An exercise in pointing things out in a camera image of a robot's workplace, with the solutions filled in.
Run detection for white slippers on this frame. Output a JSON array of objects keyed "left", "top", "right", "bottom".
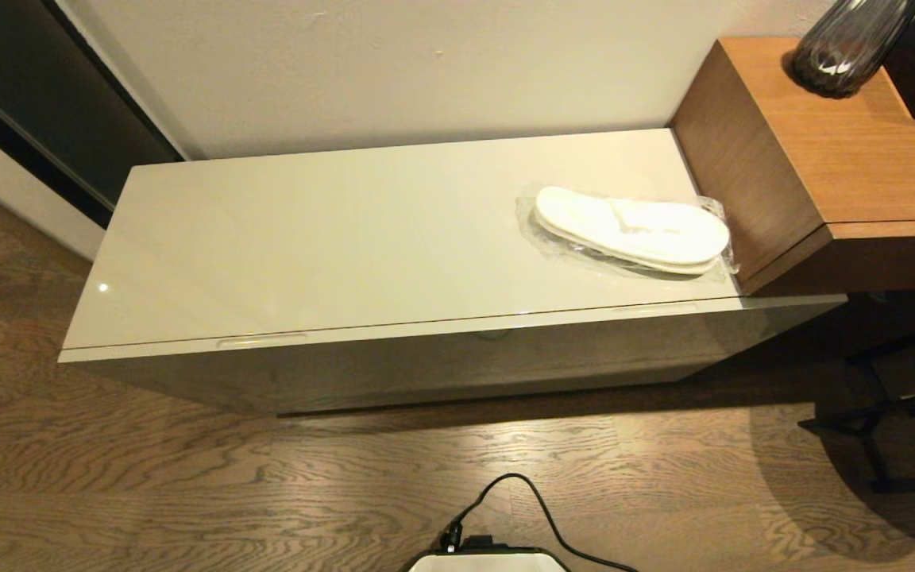
[{"left": 515, "top": 184, "right": 740, "bottom": 283}]

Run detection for white glossy low cabinet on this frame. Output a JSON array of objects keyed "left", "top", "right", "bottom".
[{"left": 58, "top": 127, "right": 847, "bottom": 415}]

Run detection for brown wooden desk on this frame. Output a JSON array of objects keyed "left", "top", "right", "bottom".
[{"left": 669, "top": 36, "right": 915, "bottom": 299}]

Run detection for dark ribbed glass vase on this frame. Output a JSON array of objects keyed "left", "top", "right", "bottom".
[{"left": 791, "top": 0, "right": 915, "bottom": 99}]

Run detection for dark sliding door panel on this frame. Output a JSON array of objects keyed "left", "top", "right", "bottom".
[{"left": 0, "top": 0, "right": 186, "bottom": 230}]

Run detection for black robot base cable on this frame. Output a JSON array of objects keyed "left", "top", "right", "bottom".
[{"left": 440, "top": 473, "right": 638, "bottom": 572}]

